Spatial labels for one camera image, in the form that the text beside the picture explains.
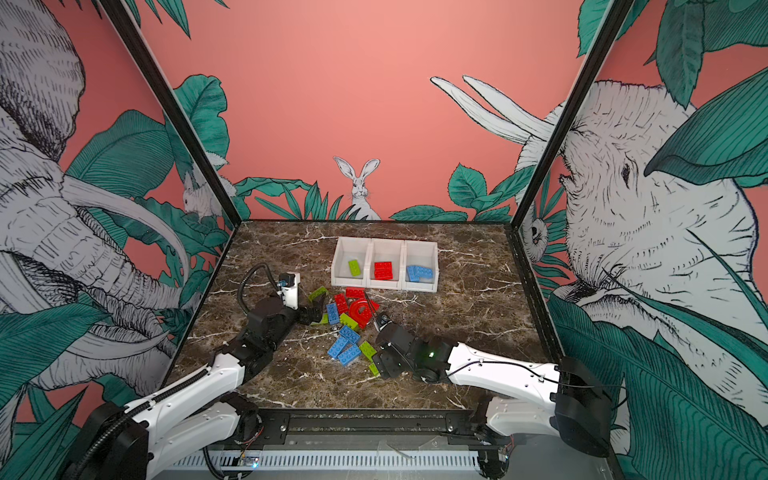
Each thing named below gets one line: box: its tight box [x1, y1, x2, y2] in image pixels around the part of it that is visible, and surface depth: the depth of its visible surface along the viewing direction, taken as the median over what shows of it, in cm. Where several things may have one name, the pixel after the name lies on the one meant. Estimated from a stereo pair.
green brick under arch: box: [339, 312, 359, 330], surface depth 92 cm
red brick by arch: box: [334, 292, 349, 315], surface depth 97 cm
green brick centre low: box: [360, 340, 377, 363], surface depth 89 cm
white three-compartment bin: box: [331, 236, 439, 293], surface depth 106 cm
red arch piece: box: [348, 299, 380, 329], surface depth 95 cm
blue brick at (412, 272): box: [406, 266, 420, 282], surface depth 105 cm
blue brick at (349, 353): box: [337, 344, 362, 366], surface depth 87 cm
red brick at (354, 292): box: [345, 287, 365, 298], surface depth 100 cm
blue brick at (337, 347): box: [327, 336, 349, 358], surface depth 88 cm
